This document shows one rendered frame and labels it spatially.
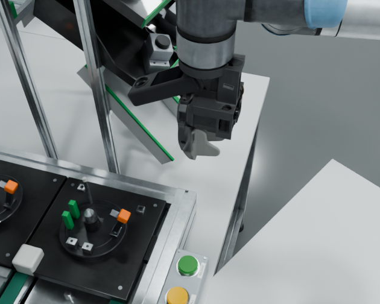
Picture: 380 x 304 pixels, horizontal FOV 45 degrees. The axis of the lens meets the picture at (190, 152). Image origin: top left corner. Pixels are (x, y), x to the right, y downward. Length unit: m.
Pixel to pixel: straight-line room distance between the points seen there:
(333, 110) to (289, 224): 1.68
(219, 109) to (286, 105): 2.10
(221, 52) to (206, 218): 0.62
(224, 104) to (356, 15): 0.21
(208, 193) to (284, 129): 1.45
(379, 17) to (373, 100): 2.24
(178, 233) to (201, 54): 0.50
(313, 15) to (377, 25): 0.16
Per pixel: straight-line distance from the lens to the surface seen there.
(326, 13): 0.54
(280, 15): 0.53
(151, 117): 1.07
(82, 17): 0.85
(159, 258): 0.95
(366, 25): 0.67
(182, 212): 1.01
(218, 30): 0.55
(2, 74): 1.61
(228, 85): 0.61
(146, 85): 0.66
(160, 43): 0.92
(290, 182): 2.32
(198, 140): 0.69
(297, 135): 2.55
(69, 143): 1.32
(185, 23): 0.55
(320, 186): 1.22
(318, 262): 1.10
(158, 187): 1.05
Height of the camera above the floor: 1.79
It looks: 48 degrees down
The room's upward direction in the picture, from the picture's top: straight up
